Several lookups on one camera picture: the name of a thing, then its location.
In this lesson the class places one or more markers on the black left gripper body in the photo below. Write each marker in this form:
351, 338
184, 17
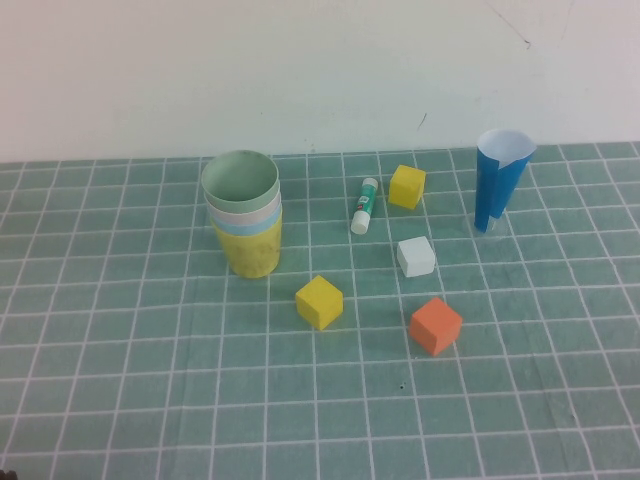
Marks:
7, 476

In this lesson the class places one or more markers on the light blue plastic cup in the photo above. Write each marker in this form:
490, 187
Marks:
237, 231

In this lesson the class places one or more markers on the pink plastic cup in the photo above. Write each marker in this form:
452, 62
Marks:
227, 219

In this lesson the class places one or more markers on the green plastic cup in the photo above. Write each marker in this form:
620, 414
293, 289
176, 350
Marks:
240, 177

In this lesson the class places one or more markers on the white foam cube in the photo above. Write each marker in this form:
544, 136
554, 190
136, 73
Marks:
416, 257

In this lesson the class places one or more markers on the green grid tablecloth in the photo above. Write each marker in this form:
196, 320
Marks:
100, 400

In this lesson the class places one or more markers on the yellow plastic cup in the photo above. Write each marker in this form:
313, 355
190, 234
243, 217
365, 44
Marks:
252, 255

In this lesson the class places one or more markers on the yellow foam cube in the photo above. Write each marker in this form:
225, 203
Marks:
406, 187
319, 302

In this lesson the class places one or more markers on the white green glue stick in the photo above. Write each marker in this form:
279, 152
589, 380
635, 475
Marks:
365, 202

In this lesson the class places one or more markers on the orange foam cube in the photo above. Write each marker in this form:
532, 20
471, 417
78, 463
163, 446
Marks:
435, 325

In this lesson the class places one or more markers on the blue paper cone cup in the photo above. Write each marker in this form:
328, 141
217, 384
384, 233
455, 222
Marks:
492, 185

